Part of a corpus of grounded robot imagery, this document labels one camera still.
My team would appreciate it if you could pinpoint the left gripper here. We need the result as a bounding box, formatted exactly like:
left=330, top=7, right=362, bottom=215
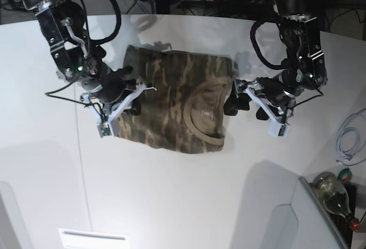
left=224, top=77, right=300, bottom=121

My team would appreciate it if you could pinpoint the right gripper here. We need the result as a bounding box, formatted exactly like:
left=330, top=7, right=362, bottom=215
left=81, top=65, right=141, bottom=116

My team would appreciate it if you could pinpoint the camouflage t-shirt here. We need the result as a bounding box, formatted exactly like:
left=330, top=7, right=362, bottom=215
left=117, top=45, right=237, bottom=154

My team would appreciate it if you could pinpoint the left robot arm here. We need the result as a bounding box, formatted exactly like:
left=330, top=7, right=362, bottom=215
left=224, top=0, right=327, bottom=122

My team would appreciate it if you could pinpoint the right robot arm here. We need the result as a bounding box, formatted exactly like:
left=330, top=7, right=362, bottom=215
left=22, top=0, right=137, bottom=121

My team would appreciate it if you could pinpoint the green tape roll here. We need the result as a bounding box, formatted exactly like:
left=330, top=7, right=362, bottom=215
left=337, top=168, right=352, bottom=184

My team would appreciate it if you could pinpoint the clear plastic bottle red cap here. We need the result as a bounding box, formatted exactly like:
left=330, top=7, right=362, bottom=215
left=312, top=172, right=360, bottom=232

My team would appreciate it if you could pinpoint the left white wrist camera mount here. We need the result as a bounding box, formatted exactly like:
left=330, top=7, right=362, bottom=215
left=233, top=79, right=293, bottom=138

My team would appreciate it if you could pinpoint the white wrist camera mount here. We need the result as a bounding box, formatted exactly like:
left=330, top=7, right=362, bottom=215
left=81, top=83, right=157, bottom=138
left=233, top=79, right=293, bottom=138

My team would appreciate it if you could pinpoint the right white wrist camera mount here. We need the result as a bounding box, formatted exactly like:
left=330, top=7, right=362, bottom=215
left=81, top=83, right=157, bottom=138

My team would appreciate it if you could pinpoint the light blue coiled cable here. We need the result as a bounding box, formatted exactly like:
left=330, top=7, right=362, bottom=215
left=335, top=108, right=366, bottom=166

